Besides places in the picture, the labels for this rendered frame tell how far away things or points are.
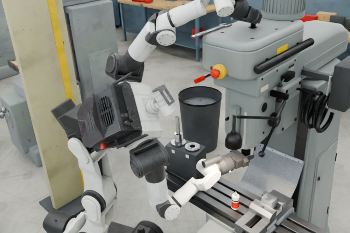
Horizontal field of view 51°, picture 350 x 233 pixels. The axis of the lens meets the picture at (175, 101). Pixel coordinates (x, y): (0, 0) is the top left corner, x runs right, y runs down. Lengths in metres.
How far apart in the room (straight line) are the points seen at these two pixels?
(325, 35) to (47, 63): 1.98
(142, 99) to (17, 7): 1.48
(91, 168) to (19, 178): 2.37
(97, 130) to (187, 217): 1.93
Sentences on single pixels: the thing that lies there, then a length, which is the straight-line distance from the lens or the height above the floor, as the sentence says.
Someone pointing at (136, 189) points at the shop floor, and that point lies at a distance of 3.64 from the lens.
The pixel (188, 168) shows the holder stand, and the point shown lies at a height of 0.98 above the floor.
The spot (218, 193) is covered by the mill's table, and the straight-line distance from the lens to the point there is 2.16.
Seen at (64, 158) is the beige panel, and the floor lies 0.50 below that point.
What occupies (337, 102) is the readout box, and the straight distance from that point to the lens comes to 1.77.
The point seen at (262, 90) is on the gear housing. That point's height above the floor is 1.66.
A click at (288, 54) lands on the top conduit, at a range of 1.59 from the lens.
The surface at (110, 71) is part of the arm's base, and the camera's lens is 1.62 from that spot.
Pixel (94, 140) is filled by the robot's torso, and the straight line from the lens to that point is 1.56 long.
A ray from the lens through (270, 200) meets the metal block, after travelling 1.94.
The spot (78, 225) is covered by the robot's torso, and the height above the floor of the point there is 0.70.
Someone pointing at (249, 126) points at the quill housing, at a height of 1.46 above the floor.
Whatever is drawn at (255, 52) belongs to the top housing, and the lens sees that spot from 1.43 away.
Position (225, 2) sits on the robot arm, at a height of 2.04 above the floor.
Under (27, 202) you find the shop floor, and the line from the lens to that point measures 3.80.
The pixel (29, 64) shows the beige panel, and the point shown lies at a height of 1.40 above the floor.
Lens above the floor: 2.31
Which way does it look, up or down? 27 degrees down
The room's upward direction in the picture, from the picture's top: 3 degrees counter-clockwise
